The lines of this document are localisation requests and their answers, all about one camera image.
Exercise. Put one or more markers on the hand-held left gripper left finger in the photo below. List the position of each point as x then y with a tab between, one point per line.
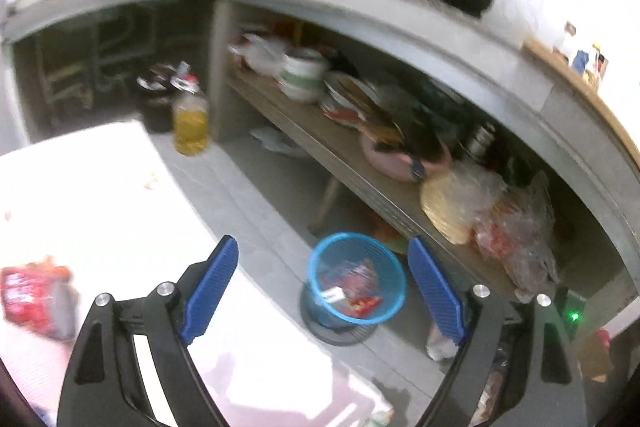
207	297

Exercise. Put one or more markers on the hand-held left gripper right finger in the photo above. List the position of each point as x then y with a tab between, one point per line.
437	297

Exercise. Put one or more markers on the red snack bag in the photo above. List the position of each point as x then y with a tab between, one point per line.
357	282

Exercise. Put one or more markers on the blue plastic mesh basket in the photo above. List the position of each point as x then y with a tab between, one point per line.
325	312

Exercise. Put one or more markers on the crumpled white paper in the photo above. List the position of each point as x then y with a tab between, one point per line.
440	349

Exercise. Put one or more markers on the red filled clear plastic bag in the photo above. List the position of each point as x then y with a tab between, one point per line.
505	242

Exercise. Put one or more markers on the yellow filled plastic bag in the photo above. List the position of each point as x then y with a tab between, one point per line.
445	207

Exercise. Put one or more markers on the white table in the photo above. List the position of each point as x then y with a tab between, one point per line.
100	207

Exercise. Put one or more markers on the pink plastic basin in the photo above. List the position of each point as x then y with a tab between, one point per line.
385	162

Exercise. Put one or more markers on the wooden shelf leg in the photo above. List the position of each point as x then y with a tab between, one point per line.
325	204

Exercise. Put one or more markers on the metal jar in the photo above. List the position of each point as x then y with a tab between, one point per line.
480	139

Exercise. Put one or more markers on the cooking oil bottle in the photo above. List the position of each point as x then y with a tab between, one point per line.
190	127

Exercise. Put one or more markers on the white paper sheet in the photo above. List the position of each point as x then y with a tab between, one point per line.
275	139

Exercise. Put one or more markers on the red white snack packet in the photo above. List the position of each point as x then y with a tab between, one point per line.
30	297

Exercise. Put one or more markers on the dark ceramic jar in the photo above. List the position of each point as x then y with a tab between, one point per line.
155	112

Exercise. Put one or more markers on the stack of white green bowls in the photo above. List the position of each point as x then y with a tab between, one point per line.
300	77

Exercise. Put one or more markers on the condiment bottle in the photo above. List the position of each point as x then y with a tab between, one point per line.
597	64

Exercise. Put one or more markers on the white plastic bag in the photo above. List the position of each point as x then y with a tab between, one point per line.
260	54

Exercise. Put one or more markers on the sink drain pipes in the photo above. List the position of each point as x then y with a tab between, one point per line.
100	57

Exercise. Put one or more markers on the concrete kitchen counter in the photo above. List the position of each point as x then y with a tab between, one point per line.
350	2

